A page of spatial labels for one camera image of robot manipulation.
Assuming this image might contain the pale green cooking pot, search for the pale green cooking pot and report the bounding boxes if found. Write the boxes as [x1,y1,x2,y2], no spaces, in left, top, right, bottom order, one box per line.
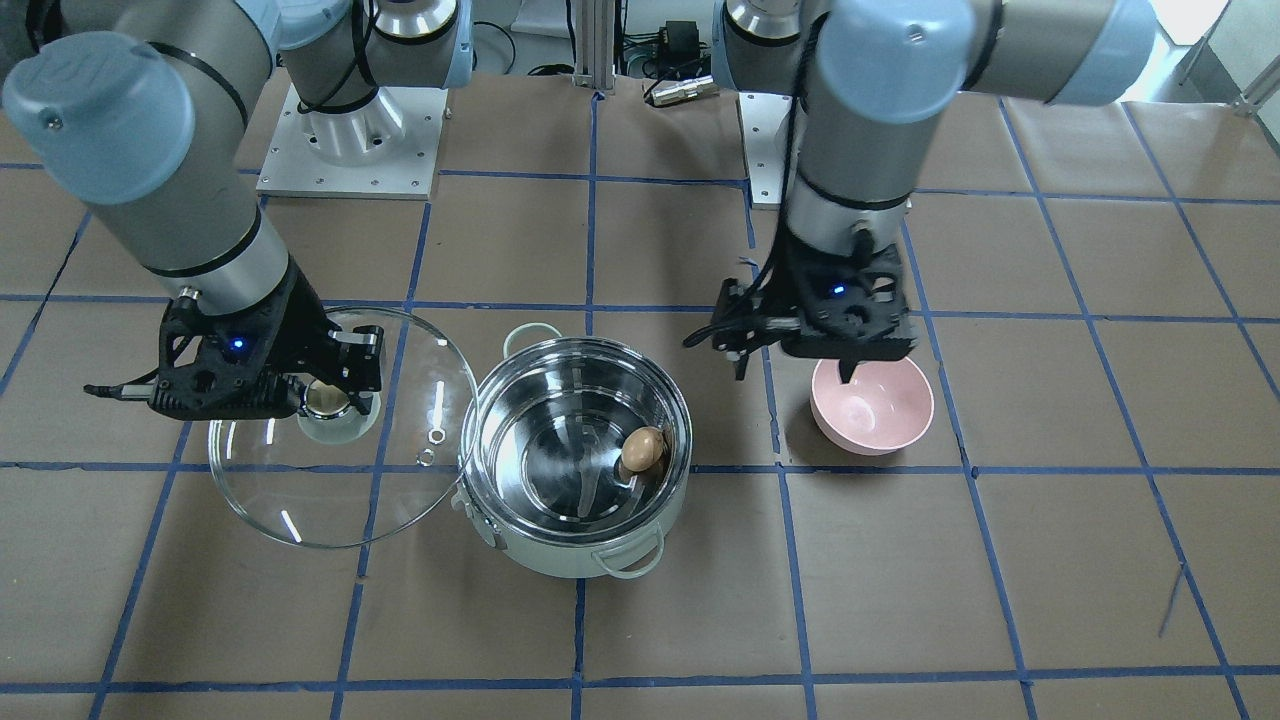
[451,327,692,580]

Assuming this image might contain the black power adapter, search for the black power adapter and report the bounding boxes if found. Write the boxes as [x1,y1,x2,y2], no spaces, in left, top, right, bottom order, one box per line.
[659,20,701,65]

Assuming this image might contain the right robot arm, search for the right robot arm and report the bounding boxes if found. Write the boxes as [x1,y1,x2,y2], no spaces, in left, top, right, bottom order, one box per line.
[3,1,474,421]

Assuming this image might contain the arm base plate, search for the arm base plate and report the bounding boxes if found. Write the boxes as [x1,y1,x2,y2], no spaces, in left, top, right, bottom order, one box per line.
[739,92,792,211]
[257,87,449,201]

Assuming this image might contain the brown egg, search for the brown egg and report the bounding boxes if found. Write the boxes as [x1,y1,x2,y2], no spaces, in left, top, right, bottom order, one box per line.
[620,427,667,473]

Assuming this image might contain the silver cylindrical connector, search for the silver cylindrical connector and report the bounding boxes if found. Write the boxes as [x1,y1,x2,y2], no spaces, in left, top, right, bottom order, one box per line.
[646,76,721,108]

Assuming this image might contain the pink bowl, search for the pink bowl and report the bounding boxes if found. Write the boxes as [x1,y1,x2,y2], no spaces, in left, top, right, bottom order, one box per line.
[809,357,936,456]

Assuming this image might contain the aluminium frame post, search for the aluminium frame post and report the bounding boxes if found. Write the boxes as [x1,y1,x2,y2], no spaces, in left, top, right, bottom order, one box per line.
[566,1,623,96]

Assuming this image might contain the glass pot lid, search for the glass pot lid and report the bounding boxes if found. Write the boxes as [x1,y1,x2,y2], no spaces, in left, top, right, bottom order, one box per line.
[207,306,476,550]

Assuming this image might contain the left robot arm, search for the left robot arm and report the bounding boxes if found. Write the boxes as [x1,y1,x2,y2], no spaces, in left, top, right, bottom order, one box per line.
[685,1,1158,380]

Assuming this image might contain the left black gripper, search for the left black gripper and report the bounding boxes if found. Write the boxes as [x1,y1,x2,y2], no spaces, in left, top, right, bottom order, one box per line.
[712,225,918,386]

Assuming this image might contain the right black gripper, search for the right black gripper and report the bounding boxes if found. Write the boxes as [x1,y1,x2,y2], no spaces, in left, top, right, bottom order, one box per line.
[148,261,384,419]

